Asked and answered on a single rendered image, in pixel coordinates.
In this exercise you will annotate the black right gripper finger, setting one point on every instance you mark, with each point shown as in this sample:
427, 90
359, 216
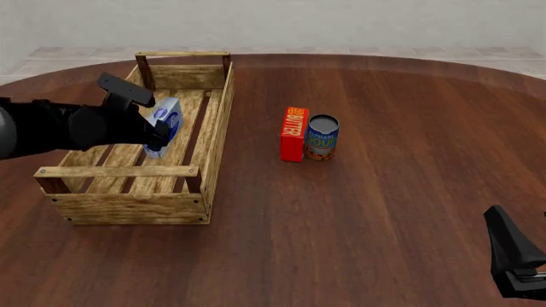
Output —
509, 243

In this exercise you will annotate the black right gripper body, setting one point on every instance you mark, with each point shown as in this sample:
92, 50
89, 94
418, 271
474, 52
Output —
516, 286

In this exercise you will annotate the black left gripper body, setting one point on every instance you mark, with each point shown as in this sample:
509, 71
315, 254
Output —
138, 126

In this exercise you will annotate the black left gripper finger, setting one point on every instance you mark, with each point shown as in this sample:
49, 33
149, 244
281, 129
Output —
157, 143

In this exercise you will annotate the blue white cream cheese box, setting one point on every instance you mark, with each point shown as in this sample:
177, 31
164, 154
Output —
170, 113

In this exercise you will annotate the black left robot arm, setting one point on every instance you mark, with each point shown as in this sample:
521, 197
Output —
38, 128

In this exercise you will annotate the wooden slat tray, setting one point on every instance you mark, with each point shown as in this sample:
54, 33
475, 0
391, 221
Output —
128, 209

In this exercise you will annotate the red butter box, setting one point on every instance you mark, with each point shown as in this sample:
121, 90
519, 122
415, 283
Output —
292, 145

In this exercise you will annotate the alphabet soup can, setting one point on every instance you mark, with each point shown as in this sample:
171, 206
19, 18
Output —
322, 140

